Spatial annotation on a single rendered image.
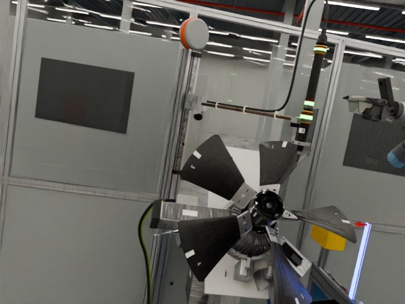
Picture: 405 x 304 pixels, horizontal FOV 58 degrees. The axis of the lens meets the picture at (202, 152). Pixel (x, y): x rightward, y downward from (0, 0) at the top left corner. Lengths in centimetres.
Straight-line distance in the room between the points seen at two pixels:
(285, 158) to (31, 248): 146
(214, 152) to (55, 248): 117
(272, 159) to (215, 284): 55
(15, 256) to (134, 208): 69
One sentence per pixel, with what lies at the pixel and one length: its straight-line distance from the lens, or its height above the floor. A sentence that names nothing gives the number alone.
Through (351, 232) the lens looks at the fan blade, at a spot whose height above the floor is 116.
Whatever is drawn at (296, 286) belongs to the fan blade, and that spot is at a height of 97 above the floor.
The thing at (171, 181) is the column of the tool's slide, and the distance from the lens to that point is 190.
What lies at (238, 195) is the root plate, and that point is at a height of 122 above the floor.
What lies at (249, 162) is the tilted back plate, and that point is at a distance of 177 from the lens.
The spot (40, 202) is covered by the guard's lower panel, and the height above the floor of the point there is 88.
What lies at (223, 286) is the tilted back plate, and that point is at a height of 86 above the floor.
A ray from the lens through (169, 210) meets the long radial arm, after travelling 144.
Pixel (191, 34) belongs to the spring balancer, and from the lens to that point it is 186.
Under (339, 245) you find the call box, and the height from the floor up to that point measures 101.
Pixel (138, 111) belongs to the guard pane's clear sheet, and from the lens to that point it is 201.
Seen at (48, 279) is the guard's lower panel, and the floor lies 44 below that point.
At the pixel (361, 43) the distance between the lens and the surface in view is 234.
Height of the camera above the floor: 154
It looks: 7 degrees down
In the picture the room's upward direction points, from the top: 10 degrees clockwise
